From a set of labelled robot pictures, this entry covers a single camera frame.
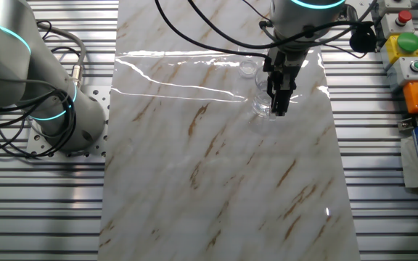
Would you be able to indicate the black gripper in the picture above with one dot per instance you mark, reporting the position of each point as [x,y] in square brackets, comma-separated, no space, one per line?
[285,65]

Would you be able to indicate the glass mug with water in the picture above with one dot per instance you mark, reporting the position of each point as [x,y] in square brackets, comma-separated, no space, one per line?
[261,105]

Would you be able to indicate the plain grey control box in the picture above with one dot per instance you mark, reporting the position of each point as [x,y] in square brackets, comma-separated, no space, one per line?
[394,4]

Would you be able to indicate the grey box red button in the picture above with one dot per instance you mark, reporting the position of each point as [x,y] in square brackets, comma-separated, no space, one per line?
[397,23]

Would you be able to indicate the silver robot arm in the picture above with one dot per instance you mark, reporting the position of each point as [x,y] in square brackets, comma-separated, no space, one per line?
[9,54]

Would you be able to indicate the orange box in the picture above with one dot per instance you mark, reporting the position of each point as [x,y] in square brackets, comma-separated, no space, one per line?
[414,98]

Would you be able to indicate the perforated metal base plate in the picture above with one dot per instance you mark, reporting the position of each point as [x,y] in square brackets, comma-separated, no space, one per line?
[98,95]

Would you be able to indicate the marble pattern table sheet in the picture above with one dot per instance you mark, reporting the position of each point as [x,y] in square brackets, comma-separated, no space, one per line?
[212,181]

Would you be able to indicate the small empty glass cup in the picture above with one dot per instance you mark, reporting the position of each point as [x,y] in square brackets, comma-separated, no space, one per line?
[248,69]

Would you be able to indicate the yellow box green mushroom button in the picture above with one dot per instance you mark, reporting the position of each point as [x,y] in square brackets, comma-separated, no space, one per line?
[406,43]

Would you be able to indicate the grey box small green button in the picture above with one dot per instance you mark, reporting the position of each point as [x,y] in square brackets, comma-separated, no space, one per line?
[408,70]

